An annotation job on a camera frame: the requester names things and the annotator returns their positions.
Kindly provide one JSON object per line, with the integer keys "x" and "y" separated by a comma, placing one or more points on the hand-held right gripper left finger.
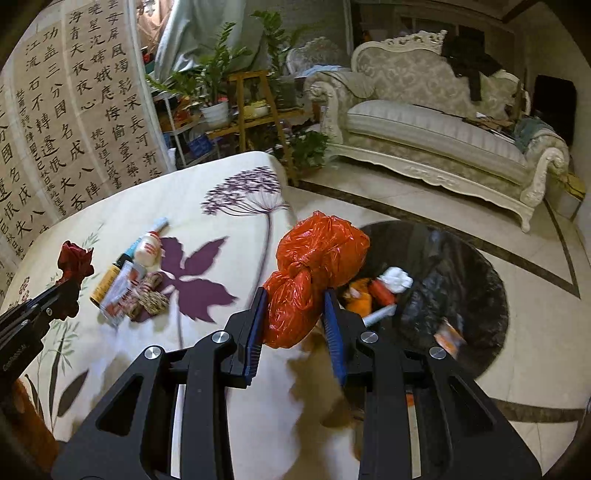
{"x": 256, "y": 332}

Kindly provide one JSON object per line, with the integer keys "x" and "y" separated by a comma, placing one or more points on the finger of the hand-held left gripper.
{"x": 32, "y": 302}
{"x": 62, "y": 304}

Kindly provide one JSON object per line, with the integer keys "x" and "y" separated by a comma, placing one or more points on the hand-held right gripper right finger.
{"x": 333, "y": 332}

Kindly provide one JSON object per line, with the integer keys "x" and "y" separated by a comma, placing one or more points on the orange snack wrapper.
{"x": 360, "y": 300}

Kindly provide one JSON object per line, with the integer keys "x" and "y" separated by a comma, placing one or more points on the dark red wrapper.
{"x": 74, "y": 261}

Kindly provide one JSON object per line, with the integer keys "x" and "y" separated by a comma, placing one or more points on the yellow box packet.
{"x": 105, "y": 286}

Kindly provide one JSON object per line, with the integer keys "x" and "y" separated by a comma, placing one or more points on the red white tube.
{"x": 381, "y": 300}

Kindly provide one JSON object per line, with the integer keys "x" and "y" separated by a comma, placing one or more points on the clear plastic packet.
{"x": 121, "y": 295}

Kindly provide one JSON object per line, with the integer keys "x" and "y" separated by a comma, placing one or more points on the jute twine ball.
{"x": 134, "y": 310}
{"x": 154, "y": 303}
{"x": 152, "y": 281}

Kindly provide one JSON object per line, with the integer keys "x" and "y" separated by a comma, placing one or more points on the orange plastic bag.
{"x": 318, "y": 258}

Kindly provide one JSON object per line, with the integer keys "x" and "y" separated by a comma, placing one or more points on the white tissue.
{"x": 397, "y": 279}

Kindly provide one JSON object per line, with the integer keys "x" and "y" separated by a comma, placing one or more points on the white bottle with red label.
{"x": 147, "y": 249}

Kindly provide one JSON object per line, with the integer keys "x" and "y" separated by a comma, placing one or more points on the orange white packet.
{"x": 450, "y": 339}

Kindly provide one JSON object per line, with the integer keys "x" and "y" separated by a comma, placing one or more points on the white blue tube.
{"x": 157, "y": 227}

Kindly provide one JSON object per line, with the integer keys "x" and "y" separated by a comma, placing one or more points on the trash bin with black bag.
{"x": 461, "y": 277}

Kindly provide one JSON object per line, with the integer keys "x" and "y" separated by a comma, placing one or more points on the person's left forearm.
{"x": 27, "y": 410}

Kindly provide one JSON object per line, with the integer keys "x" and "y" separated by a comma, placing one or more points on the leafy floor plant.
{"x": 307, "y": 150}

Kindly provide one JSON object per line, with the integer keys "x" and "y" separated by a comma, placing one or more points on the blue plastic crate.
{"x": 199, "y": 146}

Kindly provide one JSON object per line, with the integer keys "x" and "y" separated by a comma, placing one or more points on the white metal shelf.
{"x": 180, "y": 131}

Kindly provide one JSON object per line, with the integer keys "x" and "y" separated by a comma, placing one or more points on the small plant in yellow pot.
{"x": 258, "y": 110}

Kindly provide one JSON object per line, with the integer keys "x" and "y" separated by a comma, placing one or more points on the ornate white sofa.
{"x": 429, "y": 129}

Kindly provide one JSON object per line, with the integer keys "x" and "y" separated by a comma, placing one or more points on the wooden plant stand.
{"x": 251, "y": 74}

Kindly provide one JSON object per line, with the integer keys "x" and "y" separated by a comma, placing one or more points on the dark brown cloth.
{"x": 489, "y": 123}

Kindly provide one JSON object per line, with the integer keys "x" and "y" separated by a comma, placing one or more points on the large plant in white pot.
{"x": 217, "y": 69}

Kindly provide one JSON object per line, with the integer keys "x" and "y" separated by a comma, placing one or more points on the ornate armchair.
{"x": 314, "y": 53}

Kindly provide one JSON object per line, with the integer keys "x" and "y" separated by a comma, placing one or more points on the blue knit blanket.
{"x": 531, "y": 134}

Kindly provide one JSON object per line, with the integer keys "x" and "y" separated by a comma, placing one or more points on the yellow box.
{"x": 575, "y": 184}

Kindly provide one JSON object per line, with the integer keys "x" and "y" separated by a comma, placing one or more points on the grey-green curtain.
{"x": 184, "y": 41}

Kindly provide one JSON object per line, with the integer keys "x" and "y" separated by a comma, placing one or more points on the tall plant in dark pot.
{"x": 277, "y": 41}

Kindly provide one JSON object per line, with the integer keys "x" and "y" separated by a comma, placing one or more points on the black jacket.
{"x": 468, "y": 62}

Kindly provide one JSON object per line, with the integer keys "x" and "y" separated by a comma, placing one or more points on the black suitcase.
{"x": 554, "y": 106}

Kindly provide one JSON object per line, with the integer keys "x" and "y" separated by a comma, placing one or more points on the calligraphy wall hanging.
{"x": 69, "y": 115}

